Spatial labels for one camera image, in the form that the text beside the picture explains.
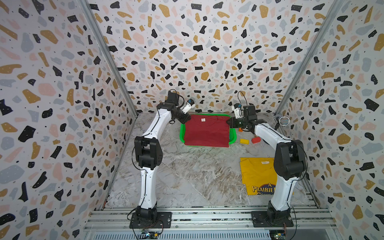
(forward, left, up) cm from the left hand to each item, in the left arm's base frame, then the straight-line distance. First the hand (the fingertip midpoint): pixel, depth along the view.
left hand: (190, 116), depth 96 cm
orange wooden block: (-14, -29, +2) cm, 32 cm away
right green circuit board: (-61, -43, -19) cm, 77 cm away
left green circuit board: (-60, +17, -18) cm, 65 cm away
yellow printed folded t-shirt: (-32, -41, -17) cm, 55 cm away
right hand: (-2, -25, -2) cm, 25 cm away
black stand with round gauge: (-13, -52, +9) cm, 54 cm away
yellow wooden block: (-8, -38, -18) cm, 43 cm away
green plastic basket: (-6, -28, -10) cm, 30 cm away
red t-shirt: (-7, -11, -6) cm, 14 cm away
